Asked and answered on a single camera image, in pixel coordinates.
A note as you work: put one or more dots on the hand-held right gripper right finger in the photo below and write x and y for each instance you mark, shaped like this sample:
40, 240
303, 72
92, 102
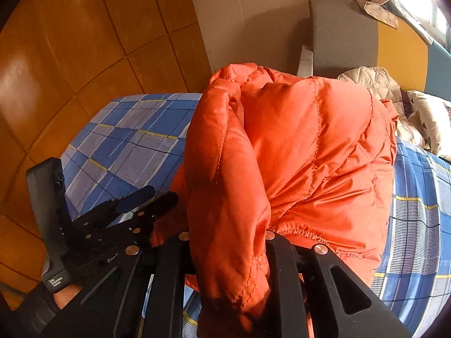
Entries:
282, 271

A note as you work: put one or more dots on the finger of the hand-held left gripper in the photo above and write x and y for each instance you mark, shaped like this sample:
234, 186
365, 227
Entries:
151, 214
130, 202

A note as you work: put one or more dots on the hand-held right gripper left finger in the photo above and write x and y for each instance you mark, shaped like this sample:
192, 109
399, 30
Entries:
169, 271

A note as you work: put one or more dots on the orange puffer jacket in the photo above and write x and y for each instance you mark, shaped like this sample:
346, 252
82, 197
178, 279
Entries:
299, 148

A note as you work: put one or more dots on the person's left forearm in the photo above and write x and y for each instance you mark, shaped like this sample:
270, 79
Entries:
42, 313

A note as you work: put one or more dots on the blue plaid bed sheet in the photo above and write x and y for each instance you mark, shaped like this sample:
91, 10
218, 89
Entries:
123, 137

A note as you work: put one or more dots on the wooden panel wardrobe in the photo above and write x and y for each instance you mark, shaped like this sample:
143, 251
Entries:
88, 42

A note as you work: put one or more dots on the dark purple cloth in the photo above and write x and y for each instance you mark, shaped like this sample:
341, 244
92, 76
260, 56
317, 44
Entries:
406, 104

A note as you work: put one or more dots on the beige quilted blanket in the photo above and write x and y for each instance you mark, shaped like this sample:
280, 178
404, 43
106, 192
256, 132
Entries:
377, 81

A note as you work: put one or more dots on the white printed pillow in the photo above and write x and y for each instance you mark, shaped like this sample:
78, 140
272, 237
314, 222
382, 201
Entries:
433, 119

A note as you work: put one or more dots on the grey yellow blue headboard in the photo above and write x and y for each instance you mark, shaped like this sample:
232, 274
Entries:
341, 35

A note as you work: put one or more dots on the window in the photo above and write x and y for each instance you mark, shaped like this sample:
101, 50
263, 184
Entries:
422, 0

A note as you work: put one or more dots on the white bed rail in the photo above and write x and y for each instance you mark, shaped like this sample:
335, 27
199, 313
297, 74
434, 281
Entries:
306, 60

